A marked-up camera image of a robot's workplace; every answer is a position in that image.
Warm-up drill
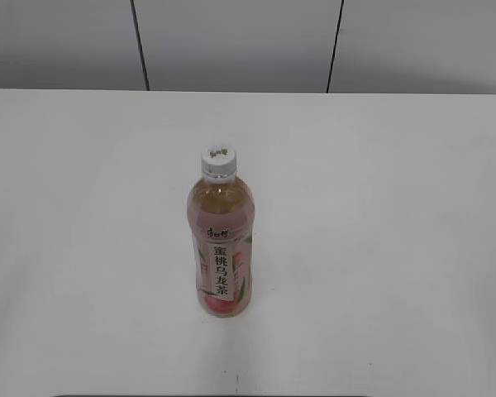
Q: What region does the peach oolong tea bottle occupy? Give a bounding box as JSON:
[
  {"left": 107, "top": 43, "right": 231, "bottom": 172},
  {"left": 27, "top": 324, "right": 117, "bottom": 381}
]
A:
[{"left": 185, "top": 170, "right": 258, "bottom": 320}]

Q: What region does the white bottle cap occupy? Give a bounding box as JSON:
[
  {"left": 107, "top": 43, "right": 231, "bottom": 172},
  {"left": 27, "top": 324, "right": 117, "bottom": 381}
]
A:
[{"left": 201, "top": 145, "right": 237, "bottom": 179}]

